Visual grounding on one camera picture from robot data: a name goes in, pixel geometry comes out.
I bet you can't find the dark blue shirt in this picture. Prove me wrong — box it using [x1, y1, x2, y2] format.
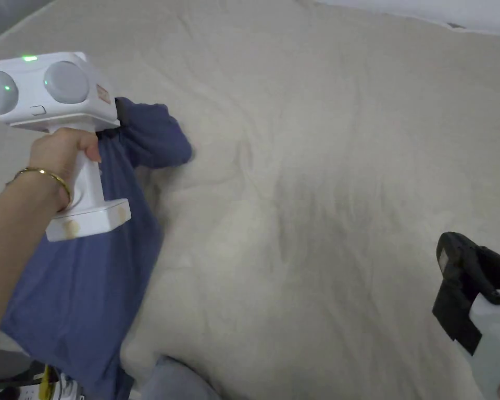
[0, 96, 193, 400]

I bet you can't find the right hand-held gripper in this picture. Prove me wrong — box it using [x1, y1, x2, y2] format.
[431, 231, 500, 400]

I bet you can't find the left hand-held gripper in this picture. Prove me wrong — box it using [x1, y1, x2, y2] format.
[0, 52, 132, 243]

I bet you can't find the bed with beige sheet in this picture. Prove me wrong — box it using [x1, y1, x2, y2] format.
[0, 0, 500, 400]

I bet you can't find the person's left hand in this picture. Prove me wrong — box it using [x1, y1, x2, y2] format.
[27, 127, 103, 197]

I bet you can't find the person's left forearm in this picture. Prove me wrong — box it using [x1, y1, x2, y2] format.
[0, 166, 72, 356]

